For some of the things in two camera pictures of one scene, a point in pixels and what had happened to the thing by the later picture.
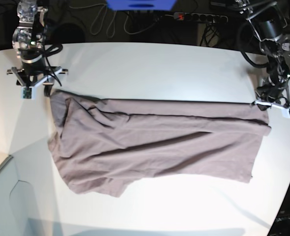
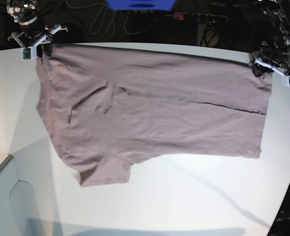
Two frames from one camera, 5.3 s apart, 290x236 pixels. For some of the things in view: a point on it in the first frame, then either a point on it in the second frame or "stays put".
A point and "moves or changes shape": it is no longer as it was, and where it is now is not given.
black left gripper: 32,70 → 31,29
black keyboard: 288,221 stays put
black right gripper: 274,92 → 276,56
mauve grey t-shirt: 103,144 moves or changes shape
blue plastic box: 141,5 stays put
